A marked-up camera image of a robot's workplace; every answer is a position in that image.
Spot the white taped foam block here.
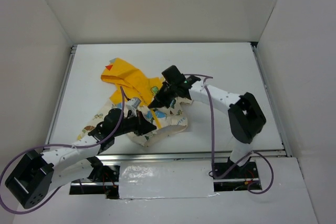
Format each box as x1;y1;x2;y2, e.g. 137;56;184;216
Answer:
119;161;214;199

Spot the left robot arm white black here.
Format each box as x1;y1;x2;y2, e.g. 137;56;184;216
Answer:
5;108;156;209

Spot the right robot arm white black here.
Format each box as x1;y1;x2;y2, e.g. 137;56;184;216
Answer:
148;65;266;179

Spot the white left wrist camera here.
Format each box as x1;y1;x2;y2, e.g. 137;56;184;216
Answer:
125;97;141;113

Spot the yellow dinosaur print kids jacket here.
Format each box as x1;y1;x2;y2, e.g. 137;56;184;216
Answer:
77;58;192;147

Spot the aluminium table frame rail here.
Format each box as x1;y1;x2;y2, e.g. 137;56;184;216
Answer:
46;42;287;159

